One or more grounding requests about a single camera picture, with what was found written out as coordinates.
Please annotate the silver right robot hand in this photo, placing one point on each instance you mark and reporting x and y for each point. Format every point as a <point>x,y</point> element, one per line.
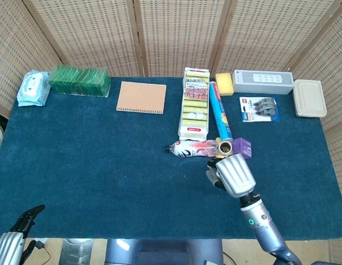
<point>235,176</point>

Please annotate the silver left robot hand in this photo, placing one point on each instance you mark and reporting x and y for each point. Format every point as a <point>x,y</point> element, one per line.
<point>7,249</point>

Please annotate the white paper roll cardboard core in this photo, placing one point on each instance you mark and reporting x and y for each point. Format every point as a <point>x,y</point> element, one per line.
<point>225,149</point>

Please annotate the purple packet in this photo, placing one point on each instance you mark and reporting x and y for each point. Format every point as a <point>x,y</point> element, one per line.
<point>239,146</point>

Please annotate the pink white drink bottle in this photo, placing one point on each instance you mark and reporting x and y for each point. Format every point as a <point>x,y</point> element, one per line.
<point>187,150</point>

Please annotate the shiny metal floor plate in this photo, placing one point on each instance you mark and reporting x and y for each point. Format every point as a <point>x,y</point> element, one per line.
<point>76,252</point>

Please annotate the correction tape blister pack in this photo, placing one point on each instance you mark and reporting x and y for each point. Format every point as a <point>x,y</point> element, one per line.
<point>259,109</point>

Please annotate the yellow sponge multipack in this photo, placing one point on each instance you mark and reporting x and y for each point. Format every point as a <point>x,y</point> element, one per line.
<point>194,110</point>

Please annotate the yellow sponge block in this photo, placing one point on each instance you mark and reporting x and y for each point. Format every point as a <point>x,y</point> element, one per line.
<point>224,84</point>

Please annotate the white power strip box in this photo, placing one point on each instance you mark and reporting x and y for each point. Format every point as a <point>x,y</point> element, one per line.
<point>262,81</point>

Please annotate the grey-blue robot torso base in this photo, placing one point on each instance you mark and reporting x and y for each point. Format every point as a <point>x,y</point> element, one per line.
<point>165,252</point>

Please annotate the beige lidded food container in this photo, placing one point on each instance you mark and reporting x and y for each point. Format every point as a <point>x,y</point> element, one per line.
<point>310,98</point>

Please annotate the kraft spiral notebook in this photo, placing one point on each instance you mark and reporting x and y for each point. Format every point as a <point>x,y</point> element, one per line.
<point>141,96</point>

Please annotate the dark blue table cloth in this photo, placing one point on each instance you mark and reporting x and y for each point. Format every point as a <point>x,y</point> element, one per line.
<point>104,165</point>

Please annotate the woven wooden folding screen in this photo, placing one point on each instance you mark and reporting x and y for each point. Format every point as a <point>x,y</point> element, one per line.
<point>181,36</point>

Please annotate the light blue wet wipes pack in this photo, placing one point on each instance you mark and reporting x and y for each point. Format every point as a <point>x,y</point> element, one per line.
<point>32,88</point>

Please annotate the clear box green tea bags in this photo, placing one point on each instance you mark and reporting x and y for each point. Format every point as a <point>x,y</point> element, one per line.
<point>79,81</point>

